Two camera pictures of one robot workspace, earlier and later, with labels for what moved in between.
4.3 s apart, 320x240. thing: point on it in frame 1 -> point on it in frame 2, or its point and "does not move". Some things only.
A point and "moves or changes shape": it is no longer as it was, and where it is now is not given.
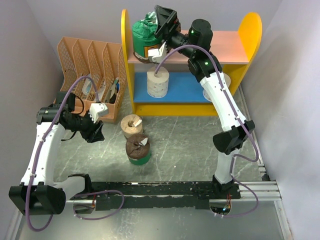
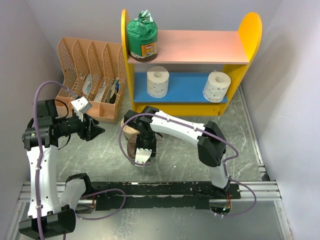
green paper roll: [144, 38] moves or changes shape
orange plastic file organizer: [94, 71] does not move
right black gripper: [165, 17] -> [152, 147]
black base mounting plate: [157, 195] does not move
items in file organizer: [111, 96] does not move
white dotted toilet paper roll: [157, 84] does not move
